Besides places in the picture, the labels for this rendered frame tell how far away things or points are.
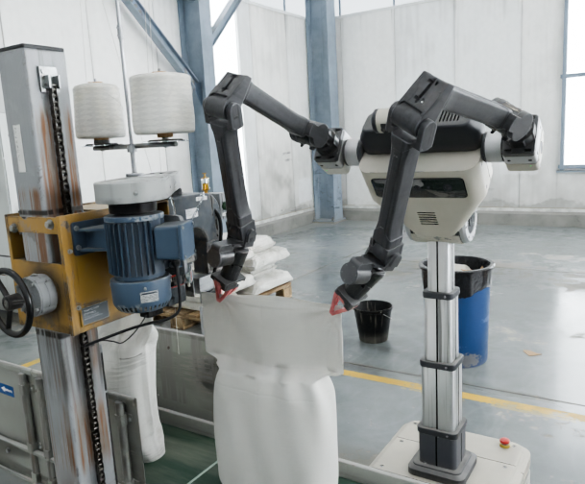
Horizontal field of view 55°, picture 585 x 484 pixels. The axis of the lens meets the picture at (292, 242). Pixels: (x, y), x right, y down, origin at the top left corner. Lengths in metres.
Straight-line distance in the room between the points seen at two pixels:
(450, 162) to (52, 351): 1.24
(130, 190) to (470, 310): 2.71
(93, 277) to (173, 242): 0.28
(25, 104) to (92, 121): 0.22
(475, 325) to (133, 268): 2.70
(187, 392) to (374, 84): 8.32
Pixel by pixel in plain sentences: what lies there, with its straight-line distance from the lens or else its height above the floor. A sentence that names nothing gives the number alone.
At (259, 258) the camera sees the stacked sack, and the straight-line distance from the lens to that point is 5.05.
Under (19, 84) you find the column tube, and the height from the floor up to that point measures 1.67.
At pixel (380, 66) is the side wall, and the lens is 10.22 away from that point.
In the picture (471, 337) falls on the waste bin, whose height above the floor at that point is 0.21.
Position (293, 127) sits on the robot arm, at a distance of 1.72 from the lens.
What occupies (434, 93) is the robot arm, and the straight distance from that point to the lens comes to 1.26.
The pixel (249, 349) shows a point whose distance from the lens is 1.77.
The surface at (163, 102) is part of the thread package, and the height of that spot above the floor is 1.61.
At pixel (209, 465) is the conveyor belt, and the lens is 2.17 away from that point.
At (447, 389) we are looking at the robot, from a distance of 2.13.
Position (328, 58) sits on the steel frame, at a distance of 10.24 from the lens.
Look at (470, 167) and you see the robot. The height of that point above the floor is 1.39.
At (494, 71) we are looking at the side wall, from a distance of 9.61.
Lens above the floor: 1.49
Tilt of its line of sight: 10 degrees down
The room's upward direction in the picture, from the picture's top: 3 degrees counter-clockwise
